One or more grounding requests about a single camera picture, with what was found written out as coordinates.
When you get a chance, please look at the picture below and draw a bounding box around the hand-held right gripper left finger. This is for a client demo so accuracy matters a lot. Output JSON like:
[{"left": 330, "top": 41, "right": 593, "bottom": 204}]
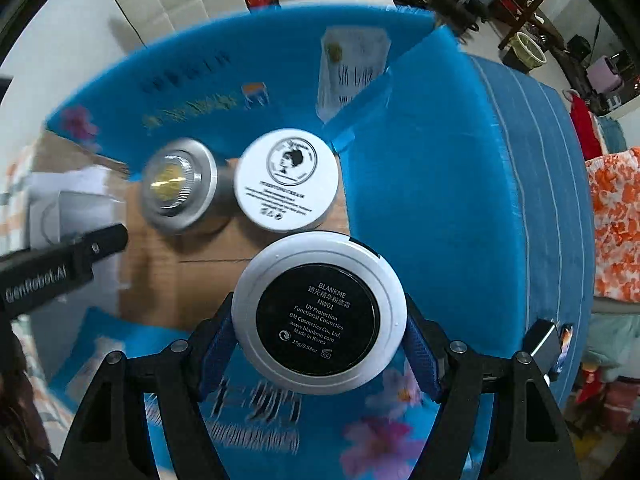
[{"left": 56, "top": 292, "right": 242, "bottom": 480}]

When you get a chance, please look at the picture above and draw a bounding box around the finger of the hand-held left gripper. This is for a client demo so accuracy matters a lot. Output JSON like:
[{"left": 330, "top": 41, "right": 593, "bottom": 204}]
[{"left": 0, "top": 223, "right": 129, "bottom": 320}]

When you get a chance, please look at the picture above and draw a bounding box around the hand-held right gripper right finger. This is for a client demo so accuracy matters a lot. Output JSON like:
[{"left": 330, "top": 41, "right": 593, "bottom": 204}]
[{"left": 400, "top": 294, "right": 587, "bottom": 480}]

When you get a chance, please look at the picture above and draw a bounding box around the silver jar with gold lid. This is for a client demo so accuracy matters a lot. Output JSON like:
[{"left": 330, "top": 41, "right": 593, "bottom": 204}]
[{"left": 139, "top": 137, "right": 236, "bottom": 234}]

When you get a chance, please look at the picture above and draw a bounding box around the white compact with black label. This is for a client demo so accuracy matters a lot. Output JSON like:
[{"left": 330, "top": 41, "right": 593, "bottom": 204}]
[{"left": 231, "top": 231, "right": 407, "bottom": 392}]

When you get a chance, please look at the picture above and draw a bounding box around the blue cardboard box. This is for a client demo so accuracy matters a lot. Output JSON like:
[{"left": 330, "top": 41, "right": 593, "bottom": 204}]
[{"left": 31, "top": 4, "right": 590, "bottom": 480}]

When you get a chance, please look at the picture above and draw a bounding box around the white cream jar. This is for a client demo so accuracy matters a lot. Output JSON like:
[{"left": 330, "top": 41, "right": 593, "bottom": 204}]
[{"left": 234, "top": 128, "right": 342, "bottom": 232}]

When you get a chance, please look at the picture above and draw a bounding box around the white box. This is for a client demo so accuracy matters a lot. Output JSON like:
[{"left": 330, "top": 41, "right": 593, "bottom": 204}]
[{"left": 26, "top": 172, "right": 123, "bottom": 253}]

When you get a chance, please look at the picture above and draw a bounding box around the small black box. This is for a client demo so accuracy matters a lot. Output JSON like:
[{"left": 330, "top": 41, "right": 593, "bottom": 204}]
[{"left": 522, "top": 319, "right": 562, "bottom": 386}]

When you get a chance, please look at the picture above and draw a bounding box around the blue striped cloth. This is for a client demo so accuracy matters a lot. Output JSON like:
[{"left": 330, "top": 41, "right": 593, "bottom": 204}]
[{"left": 465, "top": 55, "right": 601, "bottom": 411}]

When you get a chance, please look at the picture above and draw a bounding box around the orange floral cloth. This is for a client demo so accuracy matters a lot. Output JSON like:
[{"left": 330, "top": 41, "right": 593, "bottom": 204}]
[{"left": 584, "top": 147, "right": 640, "bottom": 303}]

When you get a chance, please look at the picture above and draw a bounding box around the red bag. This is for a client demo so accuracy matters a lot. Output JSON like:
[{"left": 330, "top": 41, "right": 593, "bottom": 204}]
[{"left": 569, "top": 95, "right": 603, "bottom": 162}]

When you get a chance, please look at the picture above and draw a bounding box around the white paper label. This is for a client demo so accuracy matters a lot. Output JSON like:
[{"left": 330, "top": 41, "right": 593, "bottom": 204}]
[{"left": 316, "top": 26, "right": 392, "bottom": 124}]

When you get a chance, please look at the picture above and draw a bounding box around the green bucket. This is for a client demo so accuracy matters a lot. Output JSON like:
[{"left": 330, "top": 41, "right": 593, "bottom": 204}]
[{"left": 513, "top": 31, "right": 548, "bottom": 68}]

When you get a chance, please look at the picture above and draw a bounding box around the pink bag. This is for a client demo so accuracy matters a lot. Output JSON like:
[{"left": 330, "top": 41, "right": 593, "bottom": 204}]
[{"left": 586, "top": 56, "right": 626, "bottom": 106}]

